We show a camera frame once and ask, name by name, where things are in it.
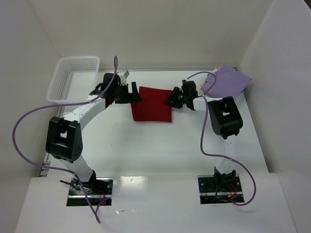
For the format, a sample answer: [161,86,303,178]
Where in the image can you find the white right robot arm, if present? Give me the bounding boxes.
[165,80,243,191]

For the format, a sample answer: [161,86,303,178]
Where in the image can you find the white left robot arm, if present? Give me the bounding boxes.
[46,70,182,193]

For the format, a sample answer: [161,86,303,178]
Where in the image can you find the red t-shirt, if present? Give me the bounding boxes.
[131,86,172,123]

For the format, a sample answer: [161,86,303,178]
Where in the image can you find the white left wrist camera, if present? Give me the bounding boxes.
[117,70,129,85]

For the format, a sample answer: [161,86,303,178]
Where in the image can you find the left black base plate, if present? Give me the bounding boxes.
[64,178,113,207]

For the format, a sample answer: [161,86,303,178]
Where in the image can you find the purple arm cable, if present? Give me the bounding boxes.
[186,71,257,206]
[12,55,119,224]

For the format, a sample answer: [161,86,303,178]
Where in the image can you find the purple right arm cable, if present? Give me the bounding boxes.
[186,71,257,206]

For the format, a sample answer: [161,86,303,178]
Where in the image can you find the white plastic laundry basket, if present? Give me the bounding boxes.
[46,56,100,104]

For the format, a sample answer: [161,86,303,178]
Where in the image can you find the folded shirts under purple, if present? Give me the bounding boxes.
[200,67,220,93]

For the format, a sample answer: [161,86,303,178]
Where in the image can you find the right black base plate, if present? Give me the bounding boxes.
[198,175,244,204]

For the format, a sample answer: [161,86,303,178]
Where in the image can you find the folded purple t-shirt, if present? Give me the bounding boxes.
[205,65,252,99]

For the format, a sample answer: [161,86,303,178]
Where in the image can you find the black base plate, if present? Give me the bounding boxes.
[198,175,244,204]
[64,178,113,207]

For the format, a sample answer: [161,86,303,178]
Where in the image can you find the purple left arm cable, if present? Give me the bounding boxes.
[12,55,119,224]

